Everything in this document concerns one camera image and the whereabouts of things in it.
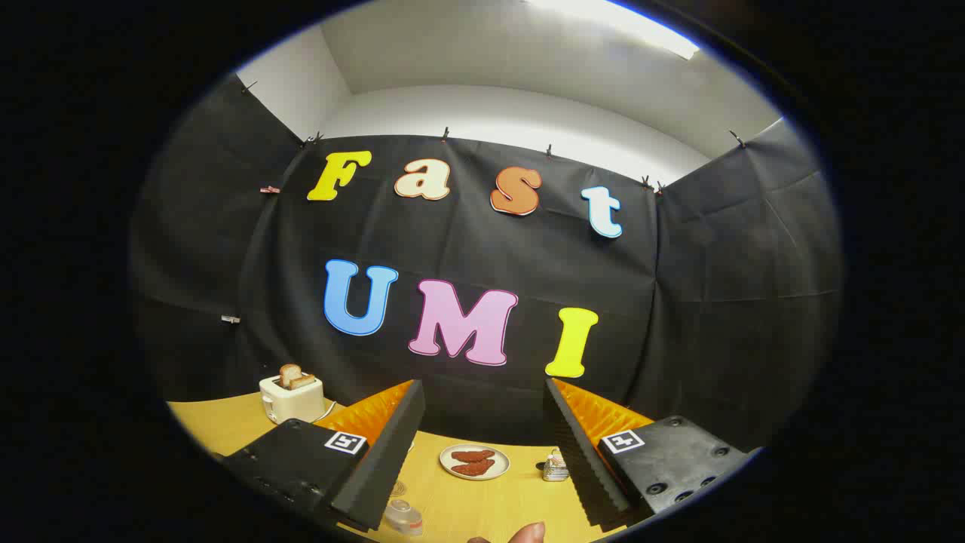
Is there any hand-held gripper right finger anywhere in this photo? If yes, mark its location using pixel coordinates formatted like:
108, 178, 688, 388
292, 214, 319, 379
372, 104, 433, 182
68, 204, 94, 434
543, 377, 755, 529

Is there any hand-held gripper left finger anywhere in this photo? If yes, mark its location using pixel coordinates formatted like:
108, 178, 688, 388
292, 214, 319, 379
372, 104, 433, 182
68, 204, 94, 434
222, 379, 427, 532

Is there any clear juice bottle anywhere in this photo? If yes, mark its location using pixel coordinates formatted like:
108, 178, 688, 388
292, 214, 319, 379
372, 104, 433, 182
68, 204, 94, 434
384, 499, 424, 537

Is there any white round plate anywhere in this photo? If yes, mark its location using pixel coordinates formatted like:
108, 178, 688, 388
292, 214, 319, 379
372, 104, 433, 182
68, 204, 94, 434
440, 443, 511, 481

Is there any cream toaster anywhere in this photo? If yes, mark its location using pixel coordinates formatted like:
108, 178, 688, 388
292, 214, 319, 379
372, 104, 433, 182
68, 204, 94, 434
259, 373, 326, 425

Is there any wooden table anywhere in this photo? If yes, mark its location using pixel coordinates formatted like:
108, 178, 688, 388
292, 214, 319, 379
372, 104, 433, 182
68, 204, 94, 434
167, 392, 626, 543

